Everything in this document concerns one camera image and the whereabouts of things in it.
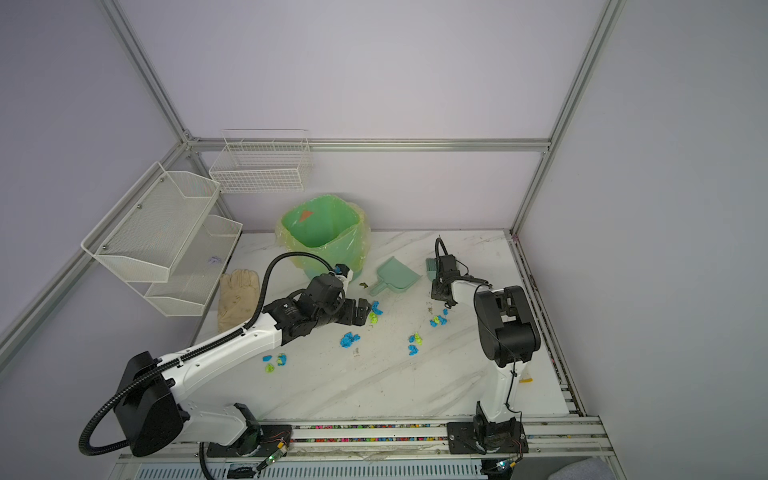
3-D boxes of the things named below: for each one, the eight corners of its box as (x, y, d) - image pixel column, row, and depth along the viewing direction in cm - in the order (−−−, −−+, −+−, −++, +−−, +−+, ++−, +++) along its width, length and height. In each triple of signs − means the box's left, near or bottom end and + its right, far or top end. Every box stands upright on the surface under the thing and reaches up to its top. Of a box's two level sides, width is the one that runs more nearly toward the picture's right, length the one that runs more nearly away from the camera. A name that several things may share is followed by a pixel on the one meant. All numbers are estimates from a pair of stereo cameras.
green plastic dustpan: (361, 287, 106) (360, 283, 104) (391, 259, 115) (391, 255, 113) (390, 308, 101) (390, 304, 99) (419, 278, 109) (420, 273, 107)
